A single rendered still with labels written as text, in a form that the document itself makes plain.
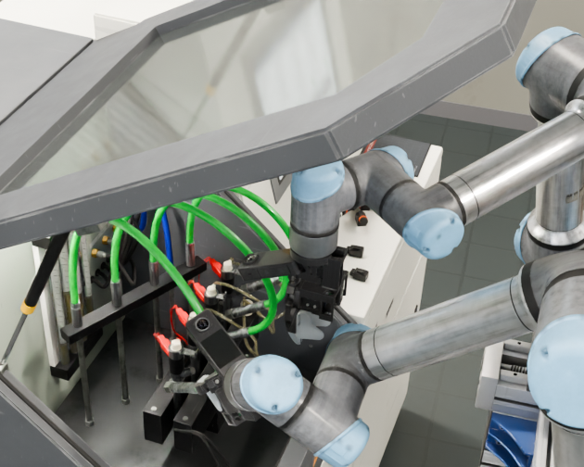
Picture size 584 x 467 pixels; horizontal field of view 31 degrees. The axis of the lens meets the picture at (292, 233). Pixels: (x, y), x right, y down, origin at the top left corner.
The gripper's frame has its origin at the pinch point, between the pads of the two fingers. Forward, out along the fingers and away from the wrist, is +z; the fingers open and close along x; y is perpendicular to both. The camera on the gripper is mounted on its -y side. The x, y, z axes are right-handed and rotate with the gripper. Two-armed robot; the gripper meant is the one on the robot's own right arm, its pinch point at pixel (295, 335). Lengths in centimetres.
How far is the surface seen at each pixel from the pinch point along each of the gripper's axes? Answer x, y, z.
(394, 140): 103, -9, 26
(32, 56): 25, -62, -26
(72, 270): 0.4, -41.9, -0.5
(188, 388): -11.3, -14.4, 7.3
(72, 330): -0.3, -43.0, 13.9
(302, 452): 0.4, 2.5, 28.8
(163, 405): -1.0, -24.7, 25.9
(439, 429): 102, 16, 124
